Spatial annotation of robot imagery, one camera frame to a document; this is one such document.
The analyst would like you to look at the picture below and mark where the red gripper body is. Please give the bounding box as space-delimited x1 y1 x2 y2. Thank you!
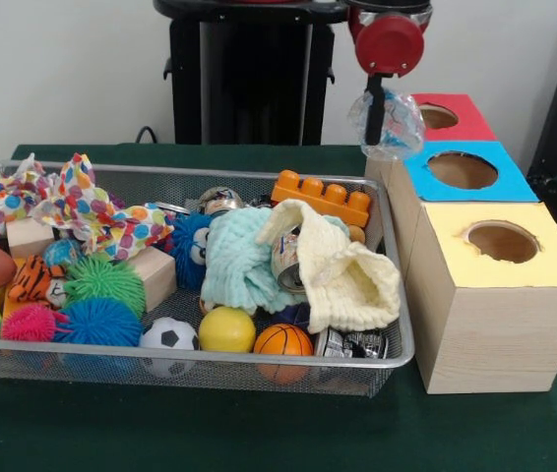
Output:
348 8 427 79

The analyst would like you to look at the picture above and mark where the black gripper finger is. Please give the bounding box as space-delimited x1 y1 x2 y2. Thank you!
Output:
363 73 389 148

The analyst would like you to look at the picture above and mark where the clear plastic packet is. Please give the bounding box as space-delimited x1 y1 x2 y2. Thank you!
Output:
348 87 426 164

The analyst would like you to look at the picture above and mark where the orange rubber toy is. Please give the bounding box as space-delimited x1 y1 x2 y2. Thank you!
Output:
272 169 374 230

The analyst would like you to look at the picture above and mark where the cream yellow cloth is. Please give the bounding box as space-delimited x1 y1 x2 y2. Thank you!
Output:
257 199 404 334

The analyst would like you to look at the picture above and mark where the mint green cloth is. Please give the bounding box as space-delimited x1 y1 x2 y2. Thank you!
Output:
200 206 305 316

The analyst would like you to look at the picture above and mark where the wooden box with three holes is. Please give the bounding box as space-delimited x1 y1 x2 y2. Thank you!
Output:
366 92 557 395

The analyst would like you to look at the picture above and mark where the clear mesh bin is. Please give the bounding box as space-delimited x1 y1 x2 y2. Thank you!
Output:
0 159 416 397

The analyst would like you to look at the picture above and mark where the silver can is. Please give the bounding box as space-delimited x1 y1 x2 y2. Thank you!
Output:
272 224 310 294

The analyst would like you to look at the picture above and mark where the small orange basketball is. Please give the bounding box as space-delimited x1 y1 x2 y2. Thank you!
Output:
253 324 314 384

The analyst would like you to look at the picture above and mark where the yellow ball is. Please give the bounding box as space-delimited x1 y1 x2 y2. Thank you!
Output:
199 306 258 354

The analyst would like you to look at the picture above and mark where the polka dot cloth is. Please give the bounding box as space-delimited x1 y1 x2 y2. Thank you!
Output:
0 152 174 262

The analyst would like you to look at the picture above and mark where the small soccer ball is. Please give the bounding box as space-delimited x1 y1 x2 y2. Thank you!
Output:
142 316 202 380

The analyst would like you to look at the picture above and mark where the green spiky ball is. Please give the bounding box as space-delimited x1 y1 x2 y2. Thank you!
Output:
65 254 148 316

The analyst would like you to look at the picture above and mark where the blue spiky ball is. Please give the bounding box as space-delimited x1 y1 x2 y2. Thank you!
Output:
55 298 146 347

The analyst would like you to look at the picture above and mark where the pink spiky ball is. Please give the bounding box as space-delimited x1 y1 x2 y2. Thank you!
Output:
1 302 68 343

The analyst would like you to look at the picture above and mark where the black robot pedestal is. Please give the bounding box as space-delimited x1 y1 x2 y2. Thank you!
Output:
153 0 360 148

